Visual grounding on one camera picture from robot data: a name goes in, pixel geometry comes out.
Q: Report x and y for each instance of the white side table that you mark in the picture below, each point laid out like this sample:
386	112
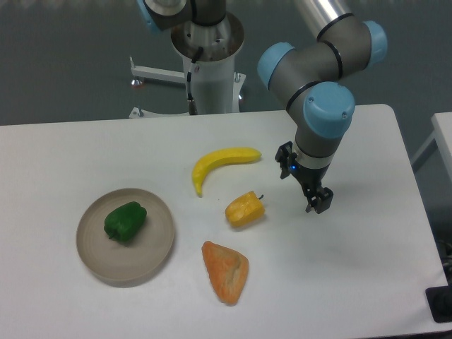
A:
439	139

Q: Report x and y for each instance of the orange bread slice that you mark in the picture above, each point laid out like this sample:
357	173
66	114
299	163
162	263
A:
227	271

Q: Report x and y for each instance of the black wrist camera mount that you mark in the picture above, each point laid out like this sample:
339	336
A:
286	158

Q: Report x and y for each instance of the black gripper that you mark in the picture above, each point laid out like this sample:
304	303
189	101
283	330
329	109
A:
318	198

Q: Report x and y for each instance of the yellow banana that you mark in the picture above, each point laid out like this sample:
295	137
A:
220	158

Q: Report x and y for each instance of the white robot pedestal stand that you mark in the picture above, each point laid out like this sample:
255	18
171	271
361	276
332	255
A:
212	84

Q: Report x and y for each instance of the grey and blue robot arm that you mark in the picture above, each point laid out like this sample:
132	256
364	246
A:
306	82

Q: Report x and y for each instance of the yellow bell pepper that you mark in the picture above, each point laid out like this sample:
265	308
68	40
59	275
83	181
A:
244	209

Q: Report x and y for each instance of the green bell pepper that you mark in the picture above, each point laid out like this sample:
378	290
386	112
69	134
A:
123	223

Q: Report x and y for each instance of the beige round plate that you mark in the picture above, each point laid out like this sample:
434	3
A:
131	263

